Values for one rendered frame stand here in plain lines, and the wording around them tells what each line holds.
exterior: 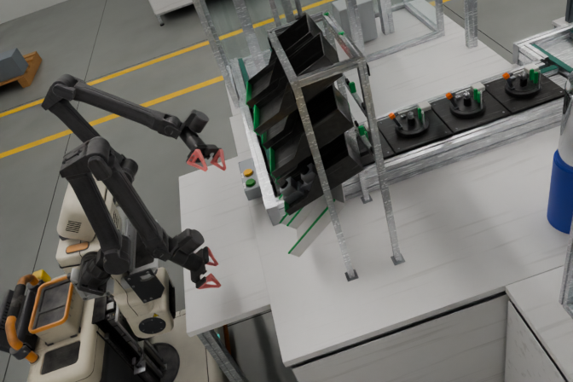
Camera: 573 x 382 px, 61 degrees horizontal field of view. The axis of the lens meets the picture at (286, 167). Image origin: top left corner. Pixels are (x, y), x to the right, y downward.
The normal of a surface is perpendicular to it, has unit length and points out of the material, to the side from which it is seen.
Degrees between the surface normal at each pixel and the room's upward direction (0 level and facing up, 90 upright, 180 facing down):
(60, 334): 92
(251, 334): 0
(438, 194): 0
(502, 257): 0
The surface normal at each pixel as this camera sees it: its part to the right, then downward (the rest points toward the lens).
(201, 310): -0.26, -0.73
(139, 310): 0.21, 0.59
